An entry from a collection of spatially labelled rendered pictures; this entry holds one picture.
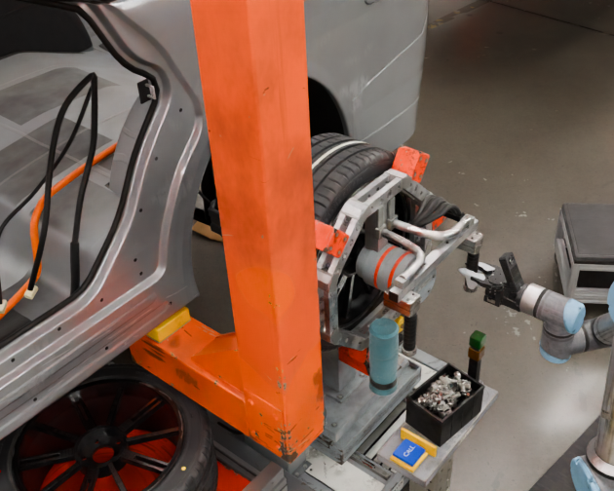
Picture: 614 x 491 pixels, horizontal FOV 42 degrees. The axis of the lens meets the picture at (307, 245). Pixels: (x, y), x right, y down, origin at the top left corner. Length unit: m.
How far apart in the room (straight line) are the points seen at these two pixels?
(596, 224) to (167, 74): 2.08
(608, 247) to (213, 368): 1.81
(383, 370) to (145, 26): 1.20
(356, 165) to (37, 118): 1.28
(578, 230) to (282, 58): 2.16
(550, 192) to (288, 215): 2.74
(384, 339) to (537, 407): 1.02
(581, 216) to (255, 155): 2.20
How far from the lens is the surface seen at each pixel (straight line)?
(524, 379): 3.32
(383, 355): 2.41
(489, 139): 4.81
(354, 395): 2.89
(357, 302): 2.65
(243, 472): 2.65
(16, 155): 2.89
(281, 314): 1.93
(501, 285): 2.41
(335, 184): 2.22
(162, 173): 2.26
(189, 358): 2.43
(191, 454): 2.42
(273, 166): 1.69
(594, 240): 3.50
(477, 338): 2.49
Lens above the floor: 2.37
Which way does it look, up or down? 37 degrees down
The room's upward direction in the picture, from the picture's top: 3 degrees counter-clockwise
